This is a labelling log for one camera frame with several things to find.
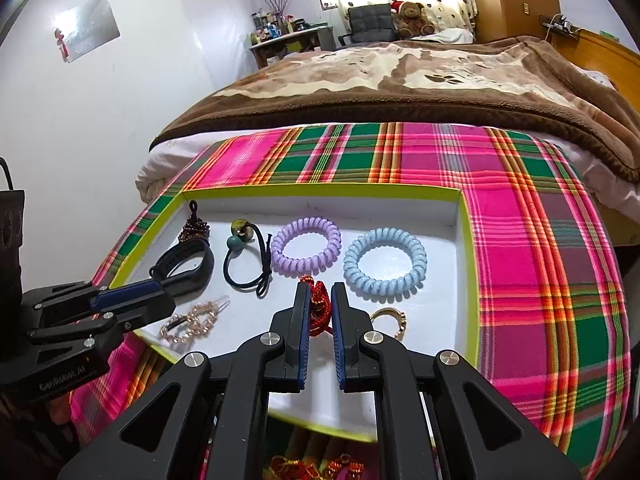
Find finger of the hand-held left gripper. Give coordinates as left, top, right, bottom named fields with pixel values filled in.
left=27, top=291, right=177, bottom=350
left=32, top=279, right=164, bottom=314

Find dark grey chair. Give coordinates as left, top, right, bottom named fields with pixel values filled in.
left=338, top=3, right=399, bottom=47

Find person's left hand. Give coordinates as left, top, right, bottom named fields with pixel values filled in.
left=44, top=392, right=79, bottom=442

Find yellow-green cardboard box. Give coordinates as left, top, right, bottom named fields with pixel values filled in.
left=92, top=183, right=482, bottom=443

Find gold pearl hair clip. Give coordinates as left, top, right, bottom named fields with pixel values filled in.
left=160, top=297, right=232, bottom=347

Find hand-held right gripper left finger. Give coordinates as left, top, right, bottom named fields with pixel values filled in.
left=56, top=282, right=314, bottom=480

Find white pillow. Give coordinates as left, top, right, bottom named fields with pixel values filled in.
left=430, top=27, right=473, bottom=44

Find wooden headboard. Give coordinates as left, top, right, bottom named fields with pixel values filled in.
left=550, top=27, right=640, bottom=92

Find black hair tie with beads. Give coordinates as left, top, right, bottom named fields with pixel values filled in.
left=222, top=219, right=275, bottom=297

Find brown patterned blanket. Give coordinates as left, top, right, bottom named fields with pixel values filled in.
left=149, top=35, right=640, bottom=183

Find blue spiral hair tie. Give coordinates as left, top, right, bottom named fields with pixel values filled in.
left=343, top=228, right=427, bottom=302

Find red gold knot ornament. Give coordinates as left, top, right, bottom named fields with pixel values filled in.
left=325, top=452, right=367, bottom=480
left=269, top=454, right=322, bottom=480

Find black wristband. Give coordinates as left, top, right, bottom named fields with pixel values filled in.
left=149, top=240, right=215, bottom=303

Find purple spiral hair tie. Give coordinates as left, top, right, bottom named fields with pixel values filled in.
left=270, top=216, right=342, bottom=275

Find wooden desk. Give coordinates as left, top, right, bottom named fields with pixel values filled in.
left=249, top=25, right=333, bottom=68

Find bottles on desk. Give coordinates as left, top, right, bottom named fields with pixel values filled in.
left=251, top=10, right=311, bottom=43

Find brown teddy bear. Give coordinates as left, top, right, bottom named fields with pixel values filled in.
left=390, top=0, right=436, bottom=40

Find brown beaded ornament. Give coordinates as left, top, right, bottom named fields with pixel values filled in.
left=181, top=200, right=211, bottom=246

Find silver wall sheet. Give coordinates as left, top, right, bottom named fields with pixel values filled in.
left=59, top=0, right=122, bottom=63

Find power strip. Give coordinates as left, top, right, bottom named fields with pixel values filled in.
left=540, top=14, right=581, bottom=36

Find gold ring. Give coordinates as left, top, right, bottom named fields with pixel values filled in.
left=370, top=308, right=407, bottom=343

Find pink green plaid blanket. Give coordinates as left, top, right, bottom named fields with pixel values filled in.
left=67, top=122, right=626, bottom=480

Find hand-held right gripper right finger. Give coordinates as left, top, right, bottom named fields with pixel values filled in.
left=331, top=282, right=583, bottom=480

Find red knot ornament with cord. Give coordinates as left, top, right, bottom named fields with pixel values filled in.
left=300, top=276, right=336, bottom=337

